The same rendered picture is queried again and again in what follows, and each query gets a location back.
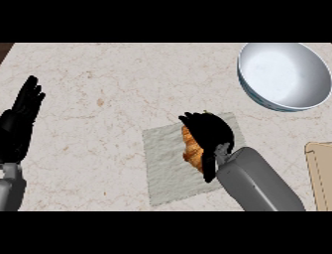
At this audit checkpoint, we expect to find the beige cutting board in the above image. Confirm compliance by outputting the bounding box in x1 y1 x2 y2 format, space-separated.
303 141 332 212

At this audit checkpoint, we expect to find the grey cloth placemat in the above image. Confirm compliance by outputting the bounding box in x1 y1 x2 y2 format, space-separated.
140 111 250 207

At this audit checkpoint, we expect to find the golden brown croissant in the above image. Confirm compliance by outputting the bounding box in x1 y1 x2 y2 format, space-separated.
180 124 207 175

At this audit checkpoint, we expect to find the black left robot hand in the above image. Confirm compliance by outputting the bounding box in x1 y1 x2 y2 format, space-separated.
0 74 47 169

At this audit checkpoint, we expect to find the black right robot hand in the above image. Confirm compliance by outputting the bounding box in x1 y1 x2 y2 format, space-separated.
177 111 236 184

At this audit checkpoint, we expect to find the white bowl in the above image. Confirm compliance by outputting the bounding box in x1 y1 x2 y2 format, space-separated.
236 43 332 113

